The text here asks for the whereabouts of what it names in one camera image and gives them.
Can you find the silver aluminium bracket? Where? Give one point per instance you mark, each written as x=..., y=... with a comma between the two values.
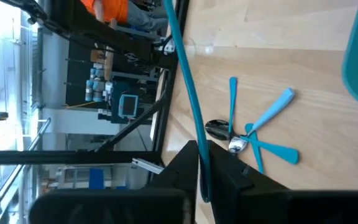
x=148, y=165

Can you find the blue storage box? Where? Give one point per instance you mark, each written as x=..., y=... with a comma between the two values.
x=96, y=179

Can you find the person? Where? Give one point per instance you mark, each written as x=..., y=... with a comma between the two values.
x=110, y=9

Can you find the stack of blue containers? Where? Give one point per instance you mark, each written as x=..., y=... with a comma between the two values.
x=96, y=84

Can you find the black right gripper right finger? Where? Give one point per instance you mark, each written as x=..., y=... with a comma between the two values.
x=275, y=208

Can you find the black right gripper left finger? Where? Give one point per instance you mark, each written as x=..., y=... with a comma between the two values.
x=104, y=208

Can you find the grey metal pole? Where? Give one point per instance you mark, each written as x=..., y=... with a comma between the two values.
x=14, y=174

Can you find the blue screen device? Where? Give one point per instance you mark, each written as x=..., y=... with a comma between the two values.
x=128, y=105

